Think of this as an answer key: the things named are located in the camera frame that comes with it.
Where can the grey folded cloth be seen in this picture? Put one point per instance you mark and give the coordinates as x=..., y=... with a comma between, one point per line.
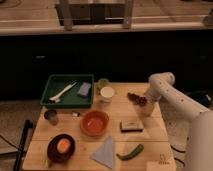
x=105, y=154

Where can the dark brown bowl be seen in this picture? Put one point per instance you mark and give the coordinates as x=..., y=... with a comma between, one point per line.
x=53, y=153

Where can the white scrub brush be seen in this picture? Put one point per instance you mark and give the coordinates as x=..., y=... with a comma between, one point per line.
x=56, y=98

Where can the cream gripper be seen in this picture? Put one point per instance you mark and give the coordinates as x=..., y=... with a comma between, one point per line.
x=147, y=109

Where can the white cup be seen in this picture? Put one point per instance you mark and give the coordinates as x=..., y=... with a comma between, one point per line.
x=107, y=93

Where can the green plastic tray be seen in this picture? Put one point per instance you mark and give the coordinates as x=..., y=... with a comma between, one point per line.
x=68, y=91

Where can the green cup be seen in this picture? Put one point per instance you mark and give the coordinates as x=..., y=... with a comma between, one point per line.
x=103, y=82

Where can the blue sponge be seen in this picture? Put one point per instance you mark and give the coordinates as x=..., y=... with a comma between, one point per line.
x=84, y=89

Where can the small metal cup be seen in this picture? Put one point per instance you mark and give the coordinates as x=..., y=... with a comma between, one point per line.
x=51, y=116

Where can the orange fruit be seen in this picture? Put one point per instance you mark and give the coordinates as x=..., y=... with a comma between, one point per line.
x=63, y=146

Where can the black whiteboard eraser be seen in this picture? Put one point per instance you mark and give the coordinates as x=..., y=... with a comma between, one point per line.
x=130, y=126

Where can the wooden stool frame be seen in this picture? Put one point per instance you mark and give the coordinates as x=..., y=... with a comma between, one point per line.
x=94, y=13

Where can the black table leg stand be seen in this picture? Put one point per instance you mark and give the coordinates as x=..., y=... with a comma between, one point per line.
x=27, y=126

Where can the red bowl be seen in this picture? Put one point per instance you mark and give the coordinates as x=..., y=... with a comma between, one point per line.
x=94, y=123

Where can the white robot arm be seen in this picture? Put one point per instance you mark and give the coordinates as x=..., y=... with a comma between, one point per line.
x=199, y=146

